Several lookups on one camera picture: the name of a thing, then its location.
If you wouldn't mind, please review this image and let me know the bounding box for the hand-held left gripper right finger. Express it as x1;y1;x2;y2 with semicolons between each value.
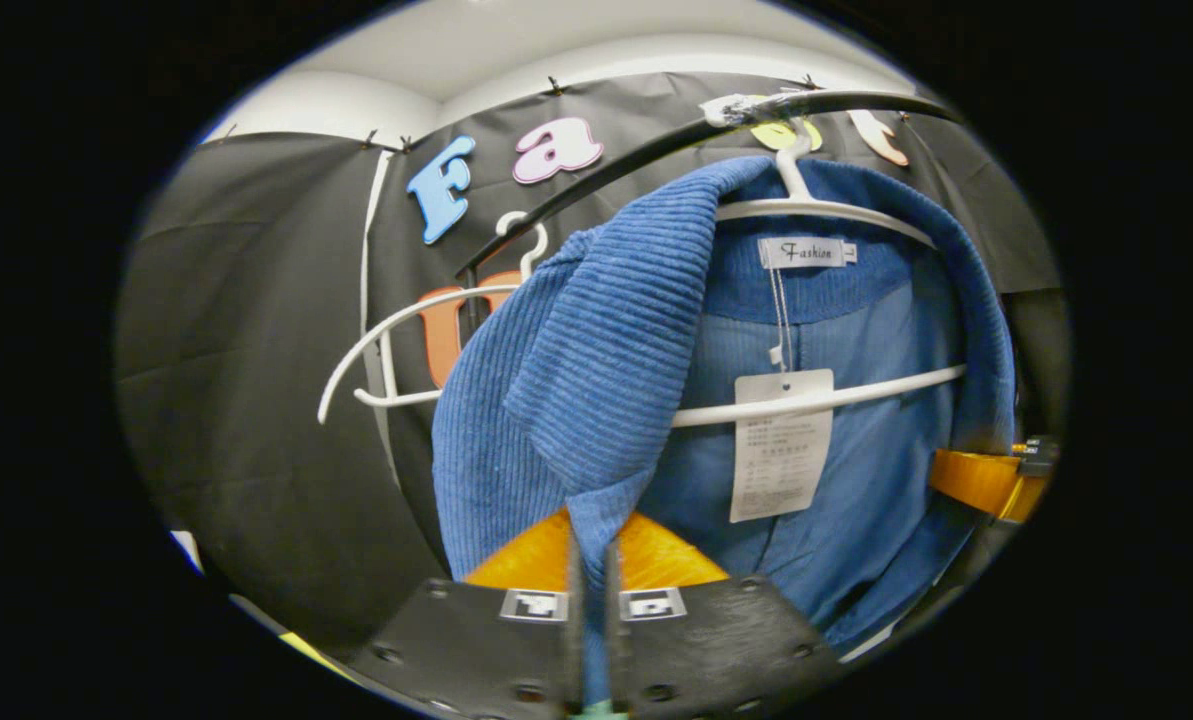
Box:
604;512;842;720

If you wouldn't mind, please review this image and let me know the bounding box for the black backdrop cloth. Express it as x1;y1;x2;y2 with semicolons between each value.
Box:
116;72;1072;651

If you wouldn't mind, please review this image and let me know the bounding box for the blue corduroy jacket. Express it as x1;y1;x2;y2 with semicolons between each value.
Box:
431;155;1017;706

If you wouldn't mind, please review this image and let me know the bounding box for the black clothes rack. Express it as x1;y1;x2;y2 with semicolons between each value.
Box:
453;88;962;336

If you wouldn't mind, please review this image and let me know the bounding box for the white plastic hanger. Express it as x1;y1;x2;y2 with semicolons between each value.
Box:
671;95;969;429
318;210;549;425

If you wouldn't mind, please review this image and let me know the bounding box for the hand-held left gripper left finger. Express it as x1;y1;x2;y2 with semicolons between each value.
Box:
346;508;585;720

